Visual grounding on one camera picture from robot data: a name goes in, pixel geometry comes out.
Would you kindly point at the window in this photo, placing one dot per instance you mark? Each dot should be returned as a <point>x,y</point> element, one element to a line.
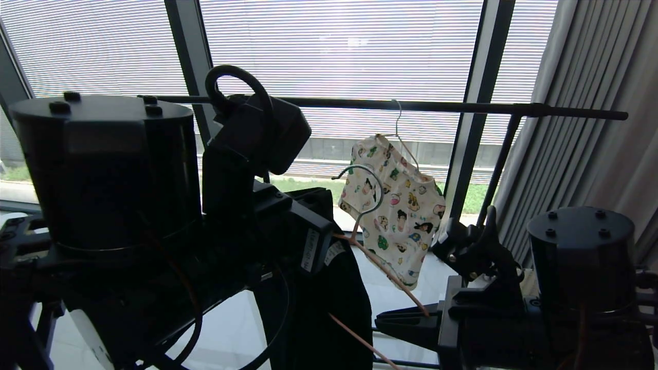
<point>334,51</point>

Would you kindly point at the cream printed garment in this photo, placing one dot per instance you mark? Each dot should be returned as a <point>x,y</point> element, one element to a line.
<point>401,216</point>

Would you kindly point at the black garment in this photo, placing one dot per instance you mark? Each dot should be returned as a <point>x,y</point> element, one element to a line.
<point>329,318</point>

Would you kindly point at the pink clothes hanger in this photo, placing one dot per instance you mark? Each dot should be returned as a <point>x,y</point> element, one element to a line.
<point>398,115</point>
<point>380,195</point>

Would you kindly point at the black clothes rack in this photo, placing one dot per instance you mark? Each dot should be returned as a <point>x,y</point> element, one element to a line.
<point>437,107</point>

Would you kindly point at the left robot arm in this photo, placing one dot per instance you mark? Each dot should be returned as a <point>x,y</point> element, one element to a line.
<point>103,180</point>

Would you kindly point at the brown curtain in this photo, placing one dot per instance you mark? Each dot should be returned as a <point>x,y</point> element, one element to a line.
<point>591,77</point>

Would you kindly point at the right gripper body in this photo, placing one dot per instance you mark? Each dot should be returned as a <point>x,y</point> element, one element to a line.
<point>514,339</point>

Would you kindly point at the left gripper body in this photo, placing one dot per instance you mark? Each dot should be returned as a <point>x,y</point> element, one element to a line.
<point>288,231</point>

